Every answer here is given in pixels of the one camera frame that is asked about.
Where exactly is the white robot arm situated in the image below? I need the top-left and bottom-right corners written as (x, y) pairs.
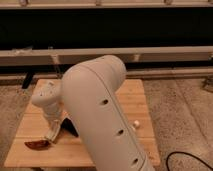
top-left (32, 55), bottom-right (155, 171)

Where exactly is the dark red chili pepper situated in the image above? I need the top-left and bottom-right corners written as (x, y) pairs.
top-left (25, 140), bottom-right (50, 150)

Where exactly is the black cable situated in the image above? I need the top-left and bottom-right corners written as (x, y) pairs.
top-left (165, 151), bottom-right (213, 171)

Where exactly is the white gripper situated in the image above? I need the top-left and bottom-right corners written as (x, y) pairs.
top-left (43, 108), bottom-right (65, 142)

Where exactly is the black post foot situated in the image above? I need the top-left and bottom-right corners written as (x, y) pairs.
top-left (22, 72), bottom-right (35, 89)

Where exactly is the small white bottle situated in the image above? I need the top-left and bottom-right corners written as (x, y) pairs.
top-left (132, 120), bottom-right (140, 130)

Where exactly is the grey metal rail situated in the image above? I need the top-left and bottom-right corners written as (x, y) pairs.
top-left (0, 46), bottom-right (213, 66)

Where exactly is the black square cloth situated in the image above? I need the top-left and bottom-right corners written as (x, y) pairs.
top-left (61, 118), bottom-right (78, 137)

